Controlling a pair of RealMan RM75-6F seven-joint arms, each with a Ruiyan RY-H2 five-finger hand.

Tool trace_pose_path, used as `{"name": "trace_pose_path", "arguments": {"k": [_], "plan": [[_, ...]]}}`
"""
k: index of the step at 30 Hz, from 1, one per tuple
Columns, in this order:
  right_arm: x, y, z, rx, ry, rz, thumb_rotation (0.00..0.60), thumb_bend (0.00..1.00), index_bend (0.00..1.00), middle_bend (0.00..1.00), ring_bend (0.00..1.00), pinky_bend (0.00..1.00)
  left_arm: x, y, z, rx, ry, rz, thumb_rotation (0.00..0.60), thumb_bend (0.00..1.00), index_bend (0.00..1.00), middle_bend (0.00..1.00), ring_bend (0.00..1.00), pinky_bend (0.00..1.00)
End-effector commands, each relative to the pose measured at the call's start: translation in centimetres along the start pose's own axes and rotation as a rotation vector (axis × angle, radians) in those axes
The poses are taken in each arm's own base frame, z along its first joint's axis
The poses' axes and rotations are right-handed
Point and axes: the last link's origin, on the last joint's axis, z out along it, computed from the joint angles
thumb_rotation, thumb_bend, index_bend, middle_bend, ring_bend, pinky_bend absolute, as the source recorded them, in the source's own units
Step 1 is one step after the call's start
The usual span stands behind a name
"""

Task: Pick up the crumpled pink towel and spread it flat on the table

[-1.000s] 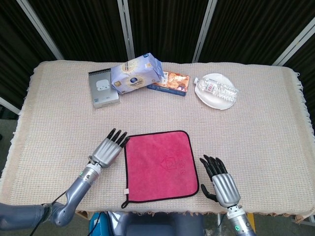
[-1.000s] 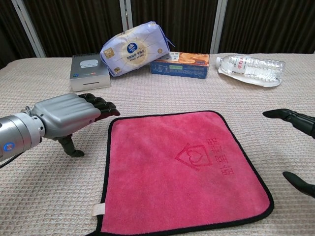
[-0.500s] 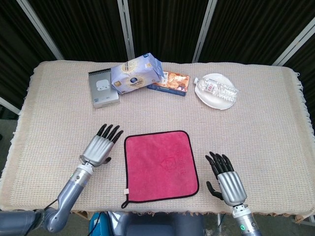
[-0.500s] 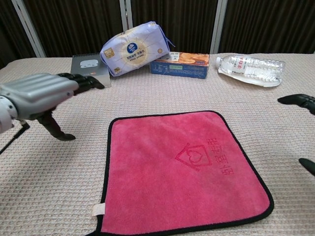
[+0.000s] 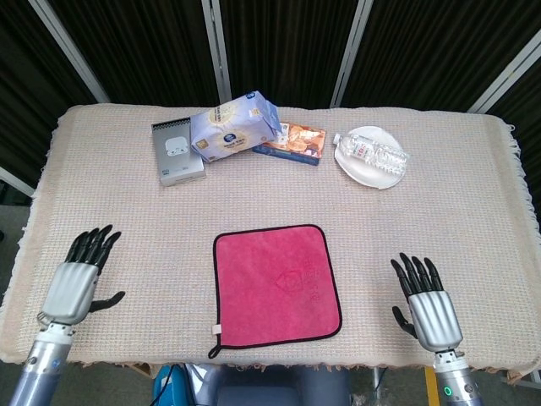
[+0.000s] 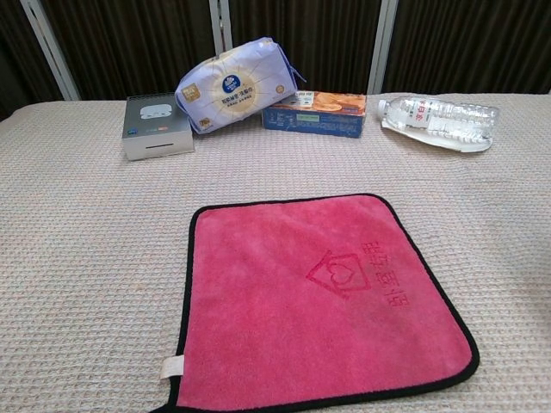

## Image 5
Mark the grey-blue robot torso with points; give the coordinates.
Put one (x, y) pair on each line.
(274, 389)

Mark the clear plastic water bottle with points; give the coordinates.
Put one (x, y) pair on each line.
(372, 150)

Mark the beige woven tablecloth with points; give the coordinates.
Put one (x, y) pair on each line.
(148, 211)

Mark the blue plastic base cover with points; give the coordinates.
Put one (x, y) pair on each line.
(162, 389)

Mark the grey earbuds box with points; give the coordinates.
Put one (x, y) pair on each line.
(175, 160)

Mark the white partition frame post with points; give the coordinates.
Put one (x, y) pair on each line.
(507, 82)
(353, 42)
(216, 42)
(17, 182)
(63, 42)

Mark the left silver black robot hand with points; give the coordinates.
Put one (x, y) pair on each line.
(69, 292)

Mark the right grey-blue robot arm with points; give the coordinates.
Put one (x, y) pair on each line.
(458, 380)

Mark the pink microfiber cloth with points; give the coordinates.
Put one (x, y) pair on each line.
(270, 287)

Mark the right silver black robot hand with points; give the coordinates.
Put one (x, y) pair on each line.
(433, 317)

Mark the blue white tissue pack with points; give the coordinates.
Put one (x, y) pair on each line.
(232, 127)

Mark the white paper plate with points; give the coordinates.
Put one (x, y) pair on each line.
(367, 171)

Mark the dark pleated curtain panel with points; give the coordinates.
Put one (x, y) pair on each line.
(287, 42)
(444, 42)
(25, 84)
(139, 42)
(528, 110)

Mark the orange blue biscuit box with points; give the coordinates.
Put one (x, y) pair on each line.
(300, 144)

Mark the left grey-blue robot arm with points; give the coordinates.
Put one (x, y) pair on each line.
(42, 368)

